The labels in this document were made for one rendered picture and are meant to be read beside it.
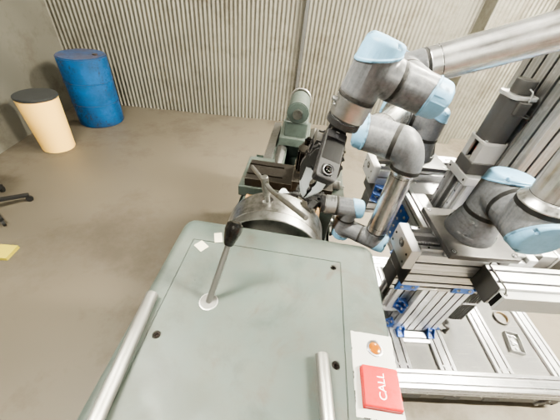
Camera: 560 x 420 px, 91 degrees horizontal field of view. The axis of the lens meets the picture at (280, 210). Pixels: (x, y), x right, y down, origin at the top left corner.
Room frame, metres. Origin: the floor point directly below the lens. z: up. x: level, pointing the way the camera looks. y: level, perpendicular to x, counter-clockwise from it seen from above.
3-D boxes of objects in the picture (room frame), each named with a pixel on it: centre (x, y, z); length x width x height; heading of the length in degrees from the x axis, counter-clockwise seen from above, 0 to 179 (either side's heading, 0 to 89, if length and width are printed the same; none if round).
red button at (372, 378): (0.16, -0.20, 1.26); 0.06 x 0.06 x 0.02; 88
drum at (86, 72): (3.37, 2.49, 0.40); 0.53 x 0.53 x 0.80
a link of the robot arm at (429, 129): (1.19, -0.58, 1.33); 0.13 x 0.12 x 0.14; 63
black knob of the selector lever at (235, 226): (0.35, 0.08, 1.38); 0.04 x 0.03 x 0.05; 178
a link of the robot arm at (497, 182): (0.69, -0.62, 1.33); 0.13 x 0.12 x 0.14; 0
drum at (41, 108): (2.61, 2.55, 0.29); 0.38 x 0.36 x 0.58; 94
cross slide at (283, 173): (1.18, -0.03, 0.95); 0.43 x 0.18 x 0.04; 88
